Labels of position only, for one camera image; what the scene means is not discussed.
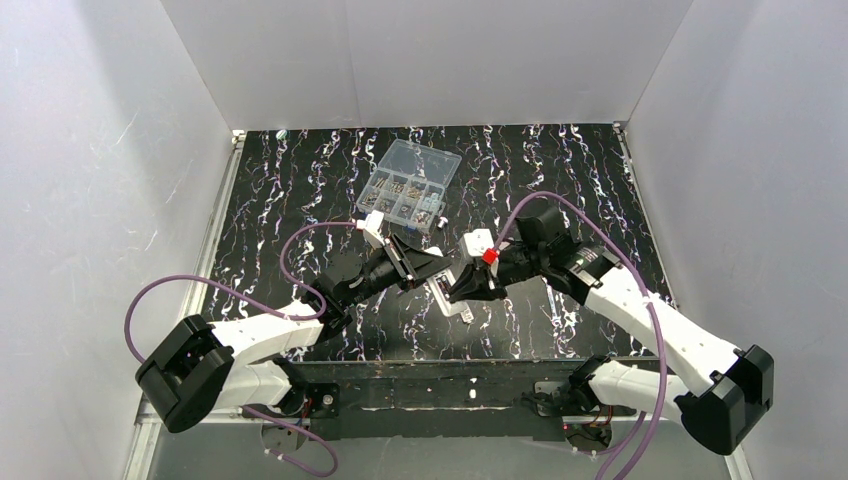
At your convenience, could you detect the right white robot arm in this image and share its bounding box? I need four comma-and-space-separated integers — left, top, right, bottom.
448, 203, 774, 455

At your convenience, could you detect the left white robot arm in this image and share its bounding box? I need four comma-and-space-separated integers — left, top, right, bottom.
135, 235, 451, 433

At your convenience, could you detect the clear plastic screw organizer box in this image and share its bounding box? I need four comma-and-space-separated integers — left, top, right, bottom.
355, 139, 461, 233

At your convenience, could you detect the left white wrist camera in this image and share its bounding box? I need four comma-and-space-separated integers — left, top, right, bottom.
355, 210, 386, 249

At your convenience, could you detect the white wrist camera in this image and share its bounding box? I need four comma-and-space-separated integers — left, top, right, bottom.
460, 228, 499, 270
355, 210, 386, 249

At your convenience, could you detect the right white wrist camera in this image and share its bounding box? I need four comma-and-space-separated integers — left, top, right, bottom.
460, 228, 499, 270

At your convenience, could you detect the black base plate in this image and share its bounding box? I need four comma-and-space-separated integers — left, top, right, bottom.
277, 359, 596, 441

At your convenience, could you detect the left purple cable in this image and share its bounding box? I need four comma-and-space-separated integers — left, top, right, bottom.
125, 221, 362, 478

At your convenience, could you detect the aluminium rail frame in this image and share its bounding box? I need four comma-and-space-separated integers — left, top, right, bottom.
135, 129, 753, 480

